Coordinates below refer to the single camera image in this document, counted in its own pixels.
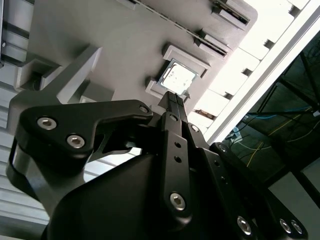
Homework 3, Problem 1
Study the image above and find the silver green CPU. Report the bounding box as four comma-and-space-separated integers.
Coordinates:
158, 59, 201, 99

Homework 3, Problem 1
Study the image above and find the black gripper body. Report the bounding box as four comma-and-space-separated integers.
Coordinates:
41, 153, 236, 240

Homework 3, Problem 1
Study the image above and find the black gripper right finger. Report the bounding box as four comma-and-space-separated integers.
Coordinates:
177, 94, 310, 240

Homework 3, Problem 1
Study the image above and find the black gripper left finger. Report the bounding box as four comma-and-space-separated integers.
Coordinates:
6, 91, 194, 228

